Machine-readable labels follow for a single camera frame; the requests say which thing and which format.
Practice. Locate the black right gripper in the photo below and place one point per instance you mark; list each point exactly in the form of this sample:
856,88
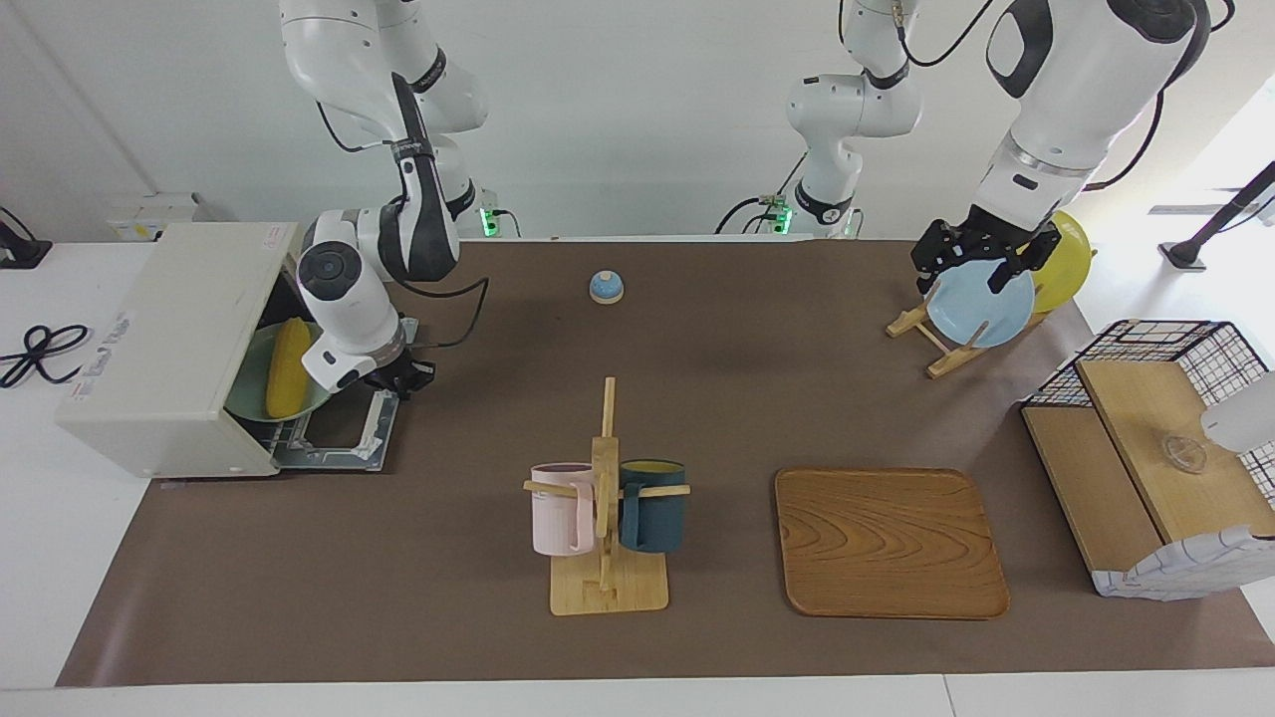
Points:
390,376

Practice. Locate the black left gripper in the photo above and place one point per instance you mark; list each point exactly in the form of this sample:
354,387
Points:
986,237

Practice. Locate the glass oven door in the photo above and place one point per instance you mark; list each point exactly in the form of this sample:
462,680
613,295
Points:
344,443

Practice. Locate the yellow corn cob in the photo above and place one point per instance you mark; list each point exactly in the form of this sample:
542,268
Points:
287,368

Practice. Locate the pale green plate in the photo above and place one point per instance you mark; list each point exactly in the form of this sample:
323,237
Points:
247,393

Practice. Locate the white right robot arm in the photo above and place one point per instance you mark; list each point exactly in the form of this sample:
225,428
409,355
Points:
349,299

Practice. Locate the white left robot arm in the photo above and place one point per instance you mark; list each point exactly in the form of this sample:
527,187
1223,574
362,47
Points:
1076,90

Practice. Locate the white toaster oven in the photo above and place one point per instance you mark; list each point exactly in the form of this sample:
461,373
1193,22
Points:
169,349

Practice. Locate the light blue plate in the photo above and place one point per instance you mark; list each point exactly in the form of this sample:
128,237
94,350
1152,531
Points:
971,314

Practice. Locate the wooden plate rack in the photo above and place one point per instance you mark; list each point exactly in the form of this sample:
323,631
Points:
946,360

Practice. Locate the yellow plate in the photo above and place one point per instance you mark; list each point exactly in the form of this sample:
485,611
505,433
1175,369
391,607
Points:
1071,269

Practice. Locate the pink mug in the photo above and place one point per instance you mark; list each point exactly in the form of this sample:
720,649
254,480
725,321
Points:
558,518

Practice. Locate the brown table mat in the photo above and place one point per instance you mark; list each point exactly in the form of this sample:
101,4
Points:
398,578

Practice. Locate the small blue call bell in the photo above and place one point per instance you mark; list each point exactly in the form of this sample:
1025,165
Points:
606,287

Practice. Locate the black stand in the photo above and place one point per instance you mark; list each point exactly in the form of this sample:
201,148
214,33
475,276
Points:
1185,254

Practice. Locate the wooden step shelf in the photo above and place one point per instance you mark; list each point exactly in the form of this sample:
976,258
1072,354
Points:
1155,408

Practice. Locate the dark blue mug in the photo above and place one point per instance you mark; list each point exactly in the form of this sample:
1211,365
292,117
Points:
652,518

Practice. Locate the brown wooden tray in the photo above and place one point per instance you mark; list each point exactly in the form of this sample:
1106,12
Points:
887,543

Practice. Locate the wooden mug tree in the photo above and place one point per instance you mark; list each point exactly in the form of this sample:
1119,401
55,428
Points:
608,588

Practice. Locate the small clear glass dish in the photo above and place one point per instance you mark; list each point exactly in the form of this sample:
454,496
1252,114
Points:
1185,455

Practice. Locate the white power box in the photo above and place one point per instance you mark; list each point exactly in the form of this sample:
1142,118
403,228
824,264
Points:
159,214

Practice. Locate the white rounded object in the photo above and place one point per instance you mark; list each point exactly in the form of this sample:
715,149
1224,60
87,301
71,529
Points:
1245,418

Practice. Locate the black desk clamp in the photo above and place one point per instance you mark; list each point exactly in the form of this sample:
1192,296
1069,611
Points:
20,254

